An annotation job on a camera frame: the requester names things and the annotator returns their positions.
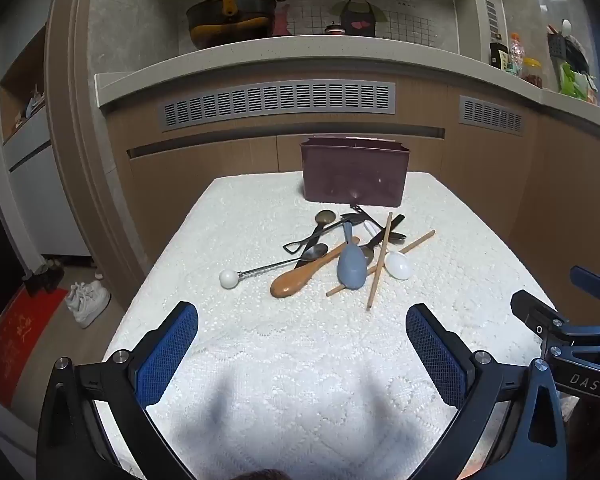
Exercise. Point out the black utensil rack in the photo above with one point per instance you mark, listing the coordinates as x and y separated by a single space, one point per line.
562 45

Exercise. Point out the dark sauce bottle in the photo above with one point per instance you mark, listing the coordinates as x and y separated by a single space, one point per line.
497 55

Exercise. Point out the dark shoes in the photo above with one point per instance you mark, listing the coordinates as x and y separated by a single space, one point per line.
42 277

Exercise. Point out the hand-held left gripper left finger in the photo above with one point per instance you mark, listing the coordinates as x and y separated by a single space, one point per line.
167 355

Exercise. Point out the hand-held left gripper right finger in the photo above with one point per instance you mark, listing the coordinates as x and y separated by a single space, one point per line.
437 355

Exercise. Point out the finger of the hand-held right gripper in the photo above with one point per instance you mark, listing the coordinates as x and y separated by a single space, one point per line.
532 310
592 282

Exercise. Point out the green packets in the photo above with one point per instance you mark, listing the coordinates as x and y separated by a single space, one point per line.
575 82

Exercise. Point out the jar with yellow lid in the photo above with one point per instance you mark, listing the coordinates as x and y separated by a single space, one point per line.
532 72

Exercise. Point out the bronze-headed metal spoon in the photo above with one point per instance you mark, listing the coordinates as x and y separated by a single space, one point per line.
324 217

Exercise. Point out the maroon plastic utensil container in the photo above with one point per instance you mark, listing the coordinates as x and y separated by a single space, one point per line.
355 175

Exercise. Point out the red floor mat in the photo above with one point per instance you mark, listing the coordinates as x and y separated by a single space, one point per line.
15 340

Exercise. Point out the wooden chopstick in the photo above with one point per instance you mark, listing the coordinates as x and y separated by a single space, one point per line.
380 259
420 240

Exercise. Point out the white stone kitchen counter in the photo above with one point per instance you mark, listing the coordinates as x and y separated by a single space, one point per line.
280 60

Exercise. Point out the wooden cabinet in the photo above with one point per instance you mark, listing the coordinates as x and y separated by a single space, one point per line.
480 170

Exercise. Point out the white textured tablecloth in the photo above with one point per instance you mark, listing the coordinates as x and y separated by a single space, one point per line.
280 360

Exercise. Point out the grey-blue plastic spoon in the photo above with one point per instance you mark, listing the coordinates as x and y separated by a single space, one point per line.
351 267

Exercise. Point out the wooden spoon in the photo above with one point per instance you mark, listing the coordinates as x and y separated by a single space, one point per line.
292 282

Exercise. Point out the clear bottle with orange cap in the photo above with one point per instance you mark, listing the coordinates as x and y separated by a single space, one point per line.
516 55

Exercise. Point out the white shelf cabinet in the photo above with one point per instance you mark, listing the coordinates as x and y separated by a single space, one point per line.
35 185

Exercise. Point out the white spoon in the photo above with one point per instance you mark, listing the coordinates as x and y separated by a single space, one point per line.
399 265

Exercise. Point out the large grey vent grille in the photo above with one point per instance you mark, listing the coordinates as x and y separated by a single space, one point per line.
280 102

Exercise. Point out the small grey vent grille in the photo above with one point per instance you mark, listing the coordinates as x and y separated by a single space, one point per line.
492 115

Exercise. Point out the white wall column with grille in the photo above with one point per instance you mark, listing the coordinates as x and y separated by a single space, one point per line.
480 20

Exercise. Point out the metal stick with white ball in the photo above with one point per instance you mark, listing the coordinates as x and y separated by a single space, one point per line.
227 278

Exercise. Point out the cartoon wall poster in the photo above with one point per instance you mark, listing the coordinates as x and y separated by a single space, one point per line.
310 10

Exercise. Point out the small dark pot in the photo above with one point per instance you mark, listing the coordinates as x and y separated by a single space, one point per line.
334 29

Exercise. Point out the white sneaker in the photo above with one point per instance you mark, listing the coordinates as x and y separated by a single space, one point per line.
77 297
94 305

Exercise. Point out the small dark metal spoon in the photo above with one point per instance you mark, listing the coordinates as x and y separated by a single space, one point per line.
397 236

